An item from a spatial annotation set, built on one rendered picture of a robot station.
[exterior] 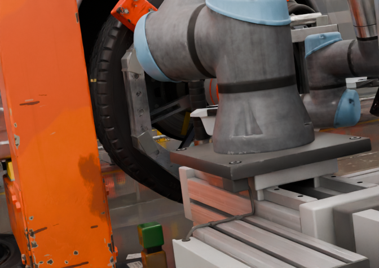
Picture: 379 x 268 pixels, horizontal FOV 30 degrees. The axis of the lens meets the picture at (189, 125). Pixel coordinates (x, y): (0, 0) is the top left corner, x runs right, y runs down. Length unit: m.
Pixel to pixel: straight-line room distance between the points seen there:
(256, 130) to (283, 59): 0.11
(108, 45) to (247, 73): 0.88
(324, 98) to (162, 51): 0.46
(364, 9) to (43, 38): 0.60
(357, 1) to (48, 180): 0.67
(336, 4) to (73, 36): 1.04
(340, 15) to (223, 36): 1.24
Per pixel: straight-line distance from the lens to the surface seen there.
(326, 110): 1.44
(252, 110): 0.99
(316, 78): 1.44
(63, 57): 1.40
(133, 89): 1.75
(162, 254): 1.32
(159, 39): 1.09
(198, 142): 1.57
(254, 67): 0.99
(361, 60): 1.38
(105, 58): 1.82
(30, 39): 1.39
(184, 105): 1.90
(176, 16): 1.09
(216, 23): 1.02
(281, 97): 1.00
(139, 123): 1.76
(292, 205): 0.91
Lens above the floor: 0.98
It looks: 7 degrees down
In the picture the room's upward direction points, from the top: 7 degrees counter-clockwise
